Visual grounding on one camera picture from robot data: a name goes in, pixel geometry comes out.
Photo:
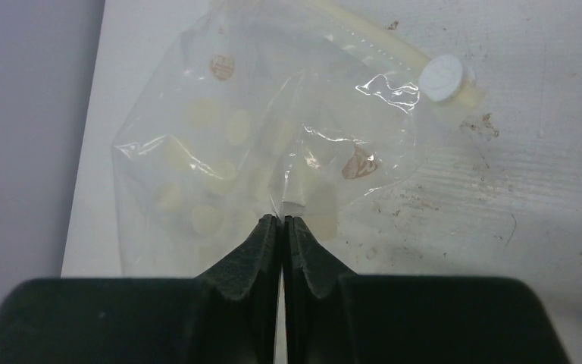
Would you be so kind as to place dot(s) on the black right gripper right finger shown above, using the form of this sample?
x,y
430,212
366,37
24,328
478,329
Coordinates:
x,y
334,315

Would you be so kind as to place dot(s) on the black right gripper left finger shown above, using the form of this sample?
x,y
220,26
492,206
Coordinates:
x,y
227,314

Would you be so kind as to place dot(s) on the clear dotted zip top bag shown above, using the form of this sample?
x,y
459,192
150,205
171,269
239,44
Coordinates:
x,y
277,108

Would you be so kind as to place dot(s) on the white round bag slider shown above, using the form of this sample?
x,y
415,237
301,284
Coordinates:
x,y
444,76

